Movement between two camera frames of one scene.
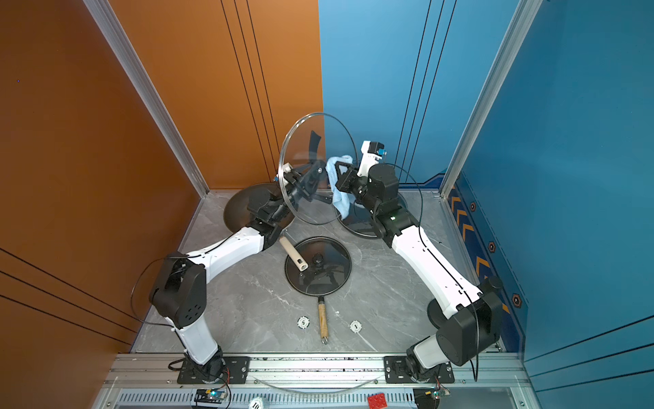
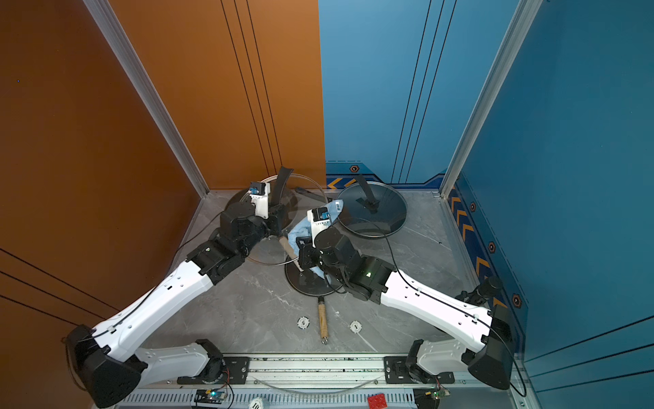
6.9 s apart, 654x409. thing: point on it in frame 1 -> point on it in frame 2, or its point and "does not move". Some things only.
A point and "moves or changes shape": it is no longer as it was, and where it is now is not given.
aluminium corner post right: [521, 21] does not move
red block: [377, 401] does not move
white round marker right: [355, 326] does not move
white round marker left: [303, 322] does not move
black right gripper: [347, 181] -> [306, 252]
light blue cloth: [342, 200] -> [309, 227]
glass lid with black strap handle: [307, 176] moves or changes shape
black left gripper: [299, 185] -> [274, 220]
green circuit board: [209, 395] does not move
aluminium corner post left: [110, 26] does not move
